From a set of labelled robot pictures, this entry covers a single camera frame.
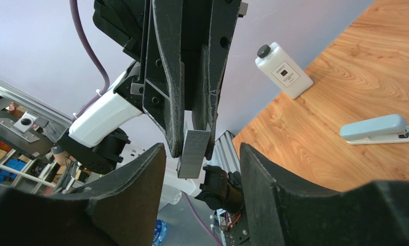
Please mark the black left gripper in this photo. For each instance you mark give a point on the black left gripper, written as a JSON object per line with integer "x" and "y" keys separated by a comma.
{"x": 208, "y": 25}

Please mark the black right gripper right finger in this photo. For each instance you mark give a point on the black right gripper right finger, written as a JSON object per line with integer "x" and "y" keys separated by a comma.
{"x": 286, "y": 209}

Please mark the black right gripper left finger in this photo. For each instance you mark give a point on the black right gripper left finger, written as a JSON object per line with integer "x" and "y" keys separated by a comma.
{"x": 119, "y": 208}

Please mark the staple block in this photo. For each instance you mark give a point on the staple block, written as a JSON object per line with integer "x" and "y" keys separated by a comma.
{"x": 195, "y": 142}

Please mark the light blue stapler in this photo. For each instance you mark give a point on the light blue stapler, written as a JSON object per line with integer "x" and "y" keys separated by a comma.
{"x": 389, "y": 129}

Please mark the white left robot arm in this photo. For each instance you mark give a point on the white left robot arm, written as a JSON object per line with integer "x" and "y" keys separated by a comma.
{"x": 95, "y": 137}

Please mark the white bottle black cap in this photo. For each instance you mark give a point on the white bottle black cap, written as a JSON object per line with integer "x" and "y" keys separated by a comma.
{"x": 282, "y": 70}

